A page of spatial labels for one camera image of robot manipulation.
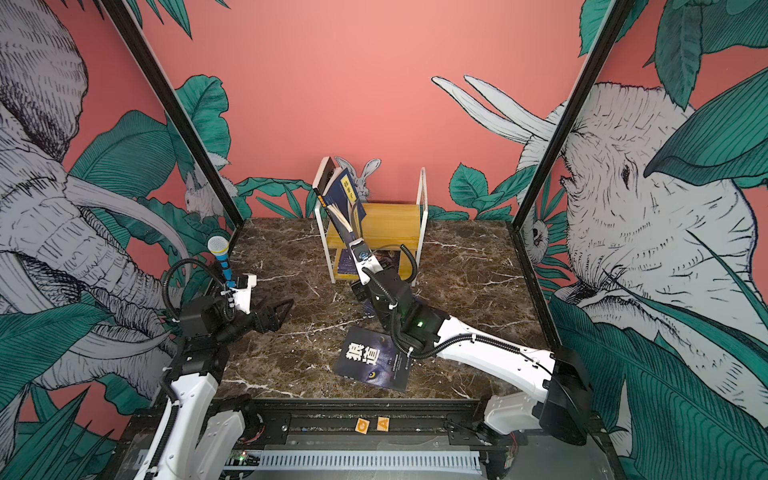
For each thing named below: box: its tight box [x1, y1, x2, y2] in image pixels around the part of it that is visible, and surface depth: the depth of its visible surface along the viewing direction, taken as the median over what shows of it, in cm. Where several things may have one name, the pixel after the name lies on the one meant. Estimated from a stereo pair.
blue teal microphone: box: [207, 235, 236, 288], surface depth 84 cm
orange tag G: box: [354, 417, 371, 435], surface depth 76 cm
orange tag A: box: [376, 416, 390, 432], surface depth 76 cm
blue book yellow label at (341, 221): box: [324, 196, 355, 247], surface depth 66 cm
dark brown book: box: [312, 156, 337, 195], surface depth 79 cm
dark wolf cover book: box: [333, 326, 412, 392], surface depth 86 cm
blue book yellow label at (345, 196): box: [324, 168, 367, 226], surface depth 84 cm
